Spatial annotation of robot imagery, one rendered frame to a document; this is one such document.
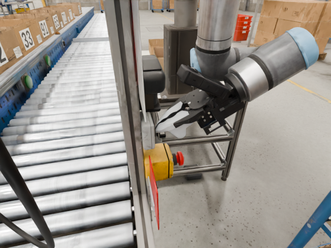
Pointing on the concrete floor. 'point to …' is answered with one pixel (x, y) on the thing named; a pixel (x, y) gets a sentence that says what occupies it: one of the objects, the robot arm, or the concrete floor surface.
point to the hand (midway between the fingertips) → (157, 126)
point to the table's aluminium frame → (213, 139)
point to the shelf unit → (315, 225)
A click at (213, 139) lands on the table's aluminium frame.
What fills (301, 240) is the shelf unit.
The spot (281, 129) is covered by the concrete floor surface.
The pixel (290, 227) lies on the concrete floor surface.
